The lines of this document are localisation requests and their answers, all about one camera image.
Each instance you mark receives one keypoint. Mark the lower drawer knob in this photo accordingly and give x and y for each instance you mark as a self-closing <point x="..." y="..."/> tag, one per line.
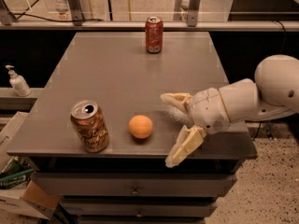
<point x="139" y="214"/>

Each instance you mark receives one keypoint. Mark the orange gold soda can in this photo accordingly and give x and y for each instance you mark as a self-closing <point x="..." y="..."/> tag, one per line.
<point x="89" y="124"/>

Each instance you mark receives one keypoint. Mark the orange fruit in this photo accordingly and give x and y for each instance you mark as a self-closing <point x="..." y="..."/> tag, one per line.
<point x="140" y="126"/>

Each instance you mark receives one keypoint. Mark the drawer knob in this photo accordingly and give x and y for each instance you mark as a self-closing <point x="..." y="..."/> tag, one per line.
<point x="139" y="214"/>
<point x="135" y="191"/>

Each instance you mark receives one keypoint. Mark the white pump dispenser bottle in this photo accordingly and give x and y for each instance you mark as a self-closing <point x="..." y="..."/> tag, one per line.
<point x="18" y="82"/>

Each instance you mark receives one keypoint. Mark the white cardboard box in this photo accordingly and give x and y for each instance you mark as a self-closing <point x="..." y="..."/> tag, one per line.
<point x="18" y="194"/>

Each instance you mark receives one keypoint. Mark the top drawer knob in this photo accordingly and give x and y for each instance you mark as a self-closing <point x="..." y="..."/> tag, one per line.
<point x="135" y="191"/>

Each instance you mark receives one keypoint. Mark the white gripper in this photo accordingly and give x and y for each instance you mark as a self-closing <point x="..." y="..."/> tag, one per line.
<point x="207" y="110"/>

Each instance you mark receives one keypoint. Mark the grey drawer cabinet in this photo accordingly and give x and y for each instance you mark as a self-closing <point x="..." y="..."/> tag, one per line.
<point x="116" y="71"/>

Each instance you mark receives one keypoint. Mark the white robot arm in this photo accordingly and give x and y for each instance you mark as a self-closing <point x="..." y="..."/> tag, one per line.
<point x="272" y="94"/>

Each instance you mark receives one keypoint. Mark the red soda can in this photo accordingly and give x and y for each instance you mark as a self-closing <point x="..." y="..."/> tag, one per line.
<point x="154" y="29"/>

